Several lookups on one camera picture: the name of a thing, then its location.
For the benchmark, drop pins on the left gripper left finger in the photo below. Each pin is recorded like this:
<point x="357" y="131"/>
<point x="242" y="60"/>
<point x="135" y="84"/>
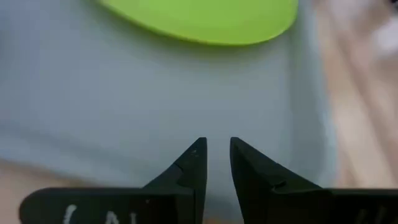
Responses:
<point x="183" y="196"/>

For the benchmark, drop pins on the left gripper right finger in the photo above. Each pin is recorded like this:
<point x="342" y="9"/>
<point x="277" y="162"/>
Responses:
<point x="258" y="193"/>

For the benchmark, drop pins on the lime green plate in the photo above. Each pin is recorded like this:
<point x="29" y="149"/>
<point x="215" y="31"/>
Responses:
<point x="202" y="18"/>

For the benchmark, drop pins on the grey plastic tray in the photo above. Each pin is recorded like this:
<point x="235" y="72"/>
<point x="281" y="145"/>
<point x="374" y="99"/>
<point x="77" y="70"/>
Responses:
<point x="124" y="109"/>

